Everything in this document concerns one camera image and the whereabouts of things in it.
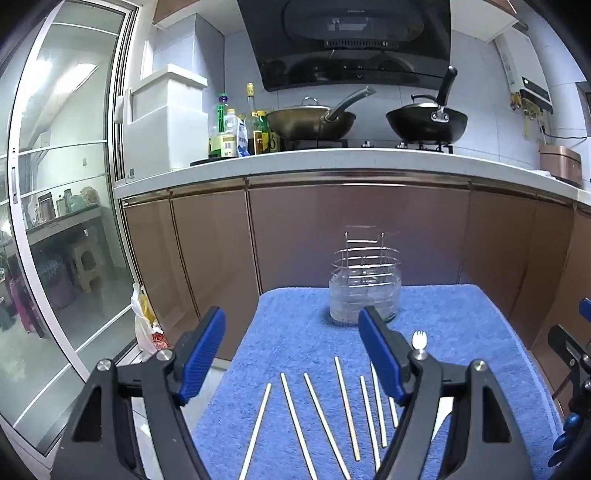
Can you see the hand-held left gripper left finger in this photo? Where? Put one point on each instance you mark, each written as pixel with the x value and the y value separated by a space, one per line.
pixel 203 353

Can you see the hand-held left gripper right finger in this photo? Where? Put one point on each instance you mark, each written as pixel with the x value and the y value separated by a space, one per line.
pixel 381 353

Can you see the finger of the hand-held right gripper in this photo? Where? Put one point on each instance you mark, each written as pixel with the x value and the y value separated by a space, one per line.
pixel 586 310
pixel 565 344

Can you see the small white fork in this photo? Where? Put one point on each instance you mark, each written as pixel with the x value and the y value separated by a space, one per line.
pixel 419 340

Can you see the wooden chopstick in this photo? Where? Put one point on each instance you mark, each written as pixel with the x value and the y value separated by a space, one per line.
pixel 325 422
pixel 346 406
pixel 256 427
pixel 378 406
pixel 393 413
pixel 298 424
pixel 369 420

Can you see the person's right hand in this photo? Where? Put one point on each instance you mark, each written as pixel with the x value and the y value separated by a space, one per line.
pixel 564 445

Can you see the plastic bag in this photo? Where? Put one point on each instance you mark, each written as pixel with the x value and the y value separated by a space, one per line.
pixel 145 327

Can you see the blue towel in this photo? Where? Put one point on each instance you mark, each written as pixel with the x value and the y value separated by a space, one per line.
pixel 300 332

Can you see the beige plastic stool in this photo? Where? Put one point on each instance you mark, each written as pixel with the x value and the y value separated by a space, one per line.
pixel 87 263

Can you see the brown base cabinet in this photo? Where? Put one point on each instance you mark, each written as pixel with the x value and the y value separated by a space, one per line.
pixel 300 230

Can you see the copper rice cooker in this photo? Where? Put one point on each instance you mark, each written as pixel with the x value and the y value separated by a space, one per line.
pixel 561 164

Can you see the dark side table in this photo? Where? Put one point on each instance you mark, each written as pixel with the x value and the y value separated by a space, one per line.
pixel 64 221

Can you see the white kitchen countertop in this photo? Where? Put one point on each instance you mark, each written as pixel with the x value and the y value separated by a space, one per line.
pixel 323 164

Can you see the white appliance boxes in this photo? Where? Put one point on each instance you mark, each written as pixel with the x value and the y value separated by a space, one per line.
pixel 166 147

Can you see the gas stove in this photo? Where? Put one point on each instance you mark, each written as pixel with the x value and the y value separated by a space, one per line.
pixel 369 144

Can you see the water heater pipes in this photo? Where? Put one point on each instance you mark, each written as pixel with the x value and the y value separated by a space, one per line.
pixel 528 104

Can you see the sliding glass door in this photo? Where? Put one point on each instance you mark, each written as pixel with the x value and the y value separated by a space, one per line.
pixel 69 184

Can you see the blue white salt bag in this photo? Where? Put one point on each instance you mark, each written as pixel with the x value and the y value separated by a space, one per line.
pixel 244 138

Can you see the small condiment bottle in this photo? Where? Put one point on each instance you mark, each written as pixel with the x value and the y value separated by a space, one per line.
pixel 262 134

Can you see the black wok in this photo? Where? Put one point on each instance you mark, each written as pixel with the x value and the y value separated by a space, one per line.
pixel 425 124

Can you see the small clear bottle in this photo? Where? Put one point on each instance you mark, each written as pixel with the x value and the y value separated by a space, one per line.
pixel 234 121

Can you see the brown wok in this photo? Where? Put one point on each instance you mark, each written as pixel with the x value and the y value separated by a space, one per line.
pixel 300 124

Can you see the tall gold capped bottle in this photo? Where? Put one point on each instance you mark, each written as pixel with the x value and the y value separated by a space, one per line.
pixel 250 106

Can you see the white water heater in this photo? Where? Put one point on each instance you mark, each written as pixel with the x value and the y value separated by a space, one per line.
pixel 517 64

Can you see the white foam box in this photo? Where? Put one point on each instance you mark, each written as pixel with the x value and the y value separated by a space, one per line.
pixel 171 97

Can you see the glass wok lid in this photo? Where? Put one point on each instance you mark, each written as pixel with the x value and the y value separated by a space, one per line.
pixel 295 108

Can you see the black range hood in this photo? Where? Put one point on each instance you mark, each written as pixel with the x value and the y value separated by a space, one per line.
pixel 346 46

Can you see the brown wall cabinet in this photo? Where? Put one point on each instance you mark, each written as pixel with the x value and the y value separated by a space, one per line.
pixel 194 9

